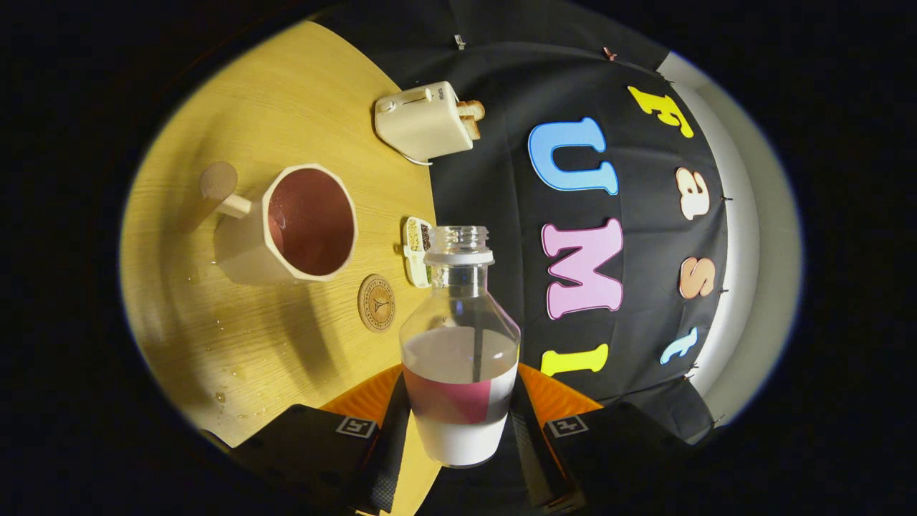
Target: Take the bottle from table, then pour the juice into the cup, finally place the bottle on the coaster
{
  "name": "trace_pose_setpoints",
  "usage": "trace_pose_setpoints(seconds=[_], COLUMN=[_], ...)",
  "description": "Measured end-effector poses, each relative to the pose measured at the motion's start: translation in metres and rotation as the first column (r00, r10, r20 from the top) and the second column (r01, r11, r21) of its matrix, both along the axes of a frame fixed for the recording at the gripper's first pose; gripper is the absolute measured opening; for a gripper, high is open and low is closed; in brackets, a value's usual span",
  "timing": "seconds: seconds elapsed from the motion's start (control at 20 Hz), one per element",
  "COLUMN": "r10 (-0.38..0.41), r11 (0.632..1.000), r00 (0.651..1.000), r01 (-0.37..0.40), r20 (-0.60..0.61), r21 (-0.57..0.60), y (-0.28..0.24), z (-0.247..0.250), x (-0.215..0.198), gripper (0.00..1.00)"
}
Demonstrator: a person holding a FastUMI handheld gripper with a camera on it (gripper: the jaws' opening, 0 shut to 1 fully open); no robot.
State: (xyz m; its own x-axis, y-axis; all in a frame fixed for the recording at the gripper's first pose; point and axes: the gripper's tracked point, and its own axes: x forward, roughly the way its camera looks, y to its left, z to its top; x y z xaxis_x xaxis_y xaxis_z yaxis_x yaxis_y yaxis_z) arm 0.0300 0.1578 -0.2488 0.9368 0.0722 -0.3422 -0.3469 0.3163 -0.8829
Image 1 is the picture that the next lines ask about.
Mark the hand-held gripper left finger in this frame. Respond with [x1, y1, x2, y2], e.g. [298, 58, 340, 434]
[215, 363, 413, 516]

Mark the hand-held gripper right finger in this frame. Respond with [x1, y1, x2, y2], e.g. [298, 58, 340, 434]
[507, 363, 717, 516]

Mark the clear glass juice bottle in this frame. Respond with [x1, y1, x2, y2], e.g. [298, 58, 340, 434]
[399, 225, 522, 469]

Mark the round wooden coaster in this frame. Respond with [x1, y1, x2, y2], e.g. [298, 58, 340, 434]
[357, 274, 396, 333]

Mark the cream cup with wooden handle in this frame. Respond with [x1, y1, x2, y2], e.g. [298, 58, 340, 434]
[179, 161, 358, 285]

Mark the wooden table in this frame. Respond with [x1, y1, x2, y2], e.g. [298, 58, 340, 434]
[118, 20, 445, 516]

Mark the small white snack dish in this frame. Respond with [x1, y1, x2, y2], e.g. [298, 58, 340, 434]
[403, 216, 436, 289]

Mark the black backdrop cloth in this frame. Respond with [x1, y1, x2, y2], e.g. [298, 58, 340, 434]
[315, 0, 730, 516]

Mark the cream toaster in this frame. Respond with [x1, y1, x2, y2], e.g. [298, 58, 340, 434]
[374, 81, 474, 162]

